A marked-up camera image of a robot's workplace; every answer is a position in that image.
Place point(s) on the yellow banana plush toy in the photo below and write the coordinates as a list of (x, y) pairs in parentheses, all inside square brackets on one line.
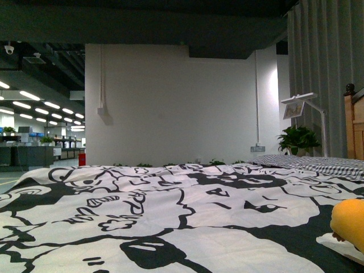
[(347, 222)]

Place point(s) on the red fire extinguisher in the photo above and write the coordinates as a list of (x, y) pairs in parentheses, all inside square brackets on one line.
[(82, 159)]

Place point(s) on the black and white cartoon bedspread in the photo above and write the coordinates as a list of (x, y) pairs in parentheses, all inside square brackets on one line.
[(185, 218)]

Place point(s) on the white framed picture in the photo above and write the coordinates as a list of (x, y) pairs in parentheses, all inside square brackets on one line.
[(293, 110)]

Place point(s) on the green potted plant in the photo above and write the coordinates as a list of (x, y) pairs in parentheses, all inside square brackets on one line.
[(296, 138)]

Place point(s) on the white desk lamp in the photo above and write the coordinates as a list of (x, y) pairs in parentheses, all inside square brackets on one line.
[(314, 117)]

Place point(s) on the grey office counter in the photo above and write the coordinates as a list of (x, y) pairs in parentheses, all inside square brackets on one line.
[(23, 158)]

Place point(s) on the grey curtain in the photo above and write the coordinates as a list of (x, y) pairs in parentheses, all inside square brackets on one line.
[(325, 48)]

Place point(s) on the grey checkered pillow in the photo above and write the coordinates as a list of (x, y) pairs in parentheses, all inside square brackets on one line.
[(351, 169)]

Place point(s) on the grey wall socket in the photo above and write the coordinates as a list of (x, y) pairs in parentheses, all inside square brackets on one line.
[(257, 148)]

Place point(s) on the wooden headboard post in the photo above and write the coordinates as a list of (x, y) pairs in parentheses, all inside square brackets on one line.
[(354, 121)]

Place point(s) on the white security camera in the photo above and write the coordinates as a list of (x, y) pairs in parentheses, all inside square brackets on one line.
[(9, 49)]

